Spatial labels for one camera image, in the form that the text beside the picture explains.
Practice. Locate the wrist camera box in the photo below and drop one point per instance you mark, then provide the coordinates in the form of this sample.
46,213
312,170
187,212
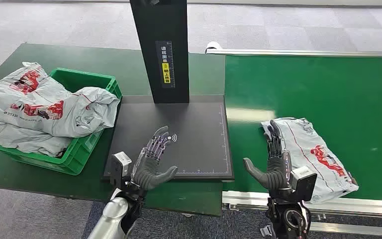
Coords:
120,165
304,183

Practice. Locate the wide silver conveyor frame rail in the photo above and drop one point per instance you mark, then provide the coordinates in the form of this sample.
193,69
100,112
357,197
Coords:
359,207

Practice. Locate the large crumpled grey mailer bag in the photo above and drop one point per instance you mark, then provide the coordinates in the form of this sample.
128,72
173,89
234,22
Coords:
46,112

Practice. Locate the black scanner base plate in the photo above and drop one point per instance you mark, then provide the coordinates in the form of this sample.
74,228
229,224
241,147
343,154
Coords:
194,138

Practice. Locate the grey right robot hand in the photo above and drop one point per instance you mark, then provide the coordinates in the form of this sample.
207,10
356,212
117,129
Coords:
276,175

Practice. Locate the green plastic crate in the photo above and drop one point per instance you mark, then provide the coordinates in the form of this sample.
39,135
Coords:
72,158

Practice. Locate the grey mailer bag red print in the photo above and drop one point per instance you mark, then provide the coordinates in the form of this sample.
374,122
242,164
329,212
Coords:
316,155

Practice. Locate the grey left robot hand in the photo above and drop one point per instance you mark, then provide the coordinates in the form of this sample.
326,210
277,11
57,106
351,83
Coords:
148,171

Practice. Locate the thin silver conveyor rail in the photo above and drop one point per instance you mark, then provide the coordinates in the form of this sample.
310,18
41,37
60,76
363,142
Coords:
309,52

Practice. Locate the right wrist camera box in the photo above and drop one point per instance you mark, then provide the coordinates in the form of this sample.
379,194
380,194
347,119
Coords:
304,183

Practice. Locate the green conveyor belt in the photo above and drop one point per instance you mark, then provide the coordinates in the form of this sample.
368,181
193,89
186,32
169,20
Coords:
326,92

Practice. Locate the black scanner column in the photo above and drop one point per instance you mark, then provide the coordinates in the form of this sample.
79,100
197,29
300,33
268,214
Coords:
151,33

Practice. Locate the plain grey mailer bag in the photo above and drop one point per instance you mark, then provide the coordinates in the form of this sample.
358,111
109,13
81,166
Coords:
23,142

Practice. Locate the black yellow column label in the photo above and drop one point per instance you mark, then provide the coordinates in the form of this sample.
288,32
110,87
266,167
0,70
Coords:
165,66

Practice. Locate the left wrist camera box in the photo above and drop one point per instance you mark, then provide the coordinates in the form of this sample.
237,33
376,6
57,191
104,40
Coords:
120,165

